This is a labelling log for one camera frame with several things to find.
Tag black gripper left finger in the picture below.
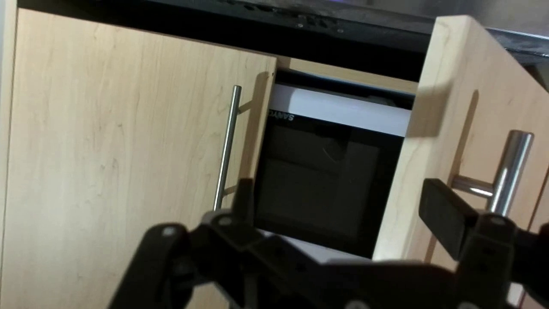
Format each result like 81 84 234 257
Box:
108 176 323 309

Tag stainless steel refrigerator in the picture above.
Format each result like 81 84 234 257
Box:
16 0 549 80

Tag left door metal handle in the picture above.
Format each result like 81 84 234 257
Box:
451 130 534 216

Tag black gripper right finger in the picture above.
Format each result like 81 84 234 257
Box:
419 178 549 309

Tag door metal handle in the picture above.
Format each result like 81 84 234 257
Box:
451 130 534 216
213 84 242 209

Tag wooden cupboard door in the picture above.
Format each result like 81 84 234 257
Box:
374 15 549 264
2 8 276 309

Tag right door metal handle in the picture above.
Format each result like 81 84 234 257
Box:
213 84 242 209

